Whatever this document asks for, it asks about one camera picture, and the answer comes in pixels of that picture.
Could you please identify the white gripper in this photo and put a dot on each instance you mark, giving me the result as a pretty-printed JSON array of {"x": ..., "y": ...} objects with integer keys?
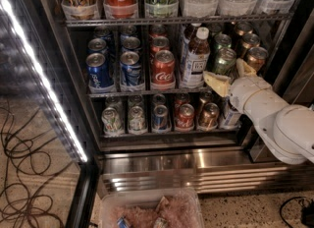
[{"x": 244, "y": 91}]

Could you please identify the green soda can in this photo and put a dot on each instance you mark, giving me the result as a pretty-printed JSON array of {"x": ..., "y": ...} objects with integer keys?
[
  {"x": 224, "y": 60},
  {"x": 221, "y": 40}
]

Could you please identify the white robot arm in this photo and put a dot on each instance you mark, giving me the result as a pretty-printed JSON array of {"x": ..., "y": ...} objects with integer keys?
[{"x": 286, "y": 129}]

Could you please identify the front gold soda can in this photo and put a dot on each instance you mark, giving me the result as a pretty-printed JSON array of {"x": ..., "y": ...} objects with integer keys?
[{"x": 256, "y": 57}]

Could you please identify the gold soda can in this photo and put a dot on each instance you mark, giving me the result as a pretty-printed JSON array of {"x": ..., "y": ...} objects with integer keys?
[
  {"x": 256, "y": 57},
  {"x": 248, "y": 41},
  {"x": 242, "y": 28}
]

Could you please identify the bottom front gold can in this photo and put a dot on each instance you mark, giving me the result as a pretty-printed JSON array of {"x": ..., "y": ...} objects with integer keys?
[{"x": 209, "y": 115}]

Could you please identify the bottom front red can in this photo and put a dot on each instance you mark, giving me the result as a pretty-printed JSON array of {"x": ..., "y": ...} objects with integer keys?
[{"x": 185, "y": 116}]

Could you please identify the front red cola can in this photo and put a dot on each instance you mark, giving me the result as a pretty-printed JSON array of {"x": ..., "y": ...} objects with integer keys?
[{"x": 163, "y": 67}]

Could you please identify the bottom front blue can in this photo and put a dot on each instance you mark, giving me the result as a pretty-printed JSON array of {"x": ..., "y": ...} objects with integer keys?
[{"x": 160, "y": 117}]

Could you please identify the front diet pepsi can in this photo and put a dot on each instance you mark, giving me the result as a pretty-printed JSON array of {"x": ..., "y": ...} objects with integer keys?
[{"x": 130, "y": 68}]

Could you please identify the diet pepsi can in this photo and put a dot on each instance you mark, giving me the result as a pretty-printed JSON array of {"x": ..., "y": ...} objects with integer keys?
[
  {"x": 127, "y": 31},
  {"x": 131, "y": 44},
  {"x": 130, "y": 68}
]

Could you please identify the white-green can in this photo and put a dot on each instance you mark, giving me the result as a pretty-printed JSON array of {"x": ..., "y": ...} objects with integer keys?
[
  {"x": 136, "y": 119},
  {"x": 113, "y": 124}
]

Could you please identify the bottom front white-green can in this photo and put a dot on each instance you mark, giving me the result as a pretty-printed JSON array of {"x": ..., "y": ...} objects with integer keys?
[{"x": 113, "y": 124}]

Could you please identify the front blue pepsi can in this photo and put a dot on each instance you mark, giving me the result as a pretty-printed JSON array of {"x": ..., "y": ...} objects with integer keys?
[{"x": 98, "y": 70}]

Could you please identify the blue pepsi can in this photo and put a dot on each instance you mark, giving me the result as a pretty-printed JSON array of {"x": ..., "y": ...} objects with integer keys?
[
  {"x": 97, "y": 45},
  {"x": 104, "y": 33},
  {"x": 98, "y": 70}
]

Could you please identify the glass fridge door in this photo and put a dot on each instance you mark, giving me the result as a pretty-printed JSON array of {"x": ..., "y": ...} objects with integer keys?
[{"x": 48, "y": 175}]

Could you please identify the front brown tea bottle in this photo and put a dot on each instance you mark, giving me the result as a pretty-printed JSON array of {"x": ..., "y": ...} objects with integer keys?
[{"x": 195, "y": 59}]

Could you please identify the brown tea bottle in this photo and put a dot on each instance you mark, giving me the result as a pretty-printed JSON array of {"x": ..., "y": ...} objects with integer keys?
[
  {"x": 195, "y": 59},
  {"x": 189, "y": 32}
]

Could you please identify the bottom tea bottle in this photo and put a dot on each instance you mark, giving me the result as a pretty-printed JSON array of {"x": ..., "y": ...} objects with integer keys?
[{"x": 229, "y": 117}]

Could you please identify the rear brown tea bottle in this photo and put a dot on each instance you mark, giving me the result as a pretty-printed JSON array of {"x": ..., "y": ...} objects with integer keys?
[{"x": 189, "y": 32}]

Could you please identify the clear plastic bin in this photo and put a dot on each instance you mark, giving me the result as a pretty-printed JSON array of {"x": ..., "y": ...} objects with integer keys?
[{"x": 180, "y": 207}]

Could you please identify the middle wire shelf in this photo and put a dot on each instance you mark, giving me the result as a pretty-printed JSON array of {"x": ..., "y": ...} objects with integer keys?
[{"x": 149, "y": 92}]

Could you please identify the wire shelf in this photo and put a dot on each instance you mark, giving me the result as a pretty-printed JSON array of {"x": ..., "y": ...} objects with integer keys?
[
  {"x": 149, "y": 92},
  {"x": 176, "y": 20}
]

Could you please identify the upper wire shelf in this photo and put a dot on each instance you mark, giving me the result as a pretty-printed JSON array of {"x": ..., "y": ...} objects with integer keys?
[{"x": 176, "y": 20}]

